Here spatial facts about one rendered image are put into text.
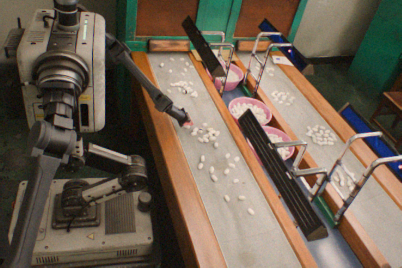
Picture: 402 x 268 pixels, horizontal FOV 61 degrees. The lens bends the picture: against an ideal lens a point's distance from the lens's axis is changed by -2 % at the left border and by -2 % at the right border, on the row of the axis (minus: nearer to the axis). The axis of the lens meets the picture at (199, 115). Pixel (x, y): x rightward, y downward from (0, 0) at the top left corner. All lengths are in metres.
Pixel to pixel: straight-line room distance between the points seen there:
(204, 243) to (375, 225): 0.84
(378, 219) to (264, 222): 0.59
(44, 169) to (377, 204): 1.56
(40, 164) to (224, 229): 0.85
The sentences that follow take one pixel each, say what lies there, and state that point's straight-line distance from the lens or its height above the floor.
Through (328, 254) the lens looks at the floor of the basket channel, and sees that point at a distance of 1.74.
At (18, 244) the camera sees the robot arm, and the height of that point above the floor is 1.15.
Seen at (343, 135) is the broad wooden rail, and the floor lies 0.76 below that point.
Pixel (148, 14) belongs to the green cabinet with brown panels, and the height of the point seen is 1.03.
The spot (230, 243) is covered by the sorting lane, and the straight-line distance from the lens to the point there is 1.52.
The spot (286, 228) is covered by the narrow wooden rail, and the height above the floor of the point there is 0.76.
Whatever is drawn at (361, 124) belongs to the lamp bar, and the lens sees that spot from 1.80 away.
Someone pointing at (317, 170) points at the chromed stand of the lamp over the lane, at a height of 1.12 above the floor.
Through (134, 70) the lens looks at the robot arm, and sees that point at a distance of 1.85.
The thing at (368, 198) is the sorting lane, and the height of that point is 0.74.
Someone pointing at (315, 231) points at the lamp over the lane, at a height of 1.09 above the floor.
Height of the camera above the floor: 1.99
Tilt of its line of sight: 38 degrees down
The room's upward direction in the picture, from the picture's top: 12 degrees clockwise
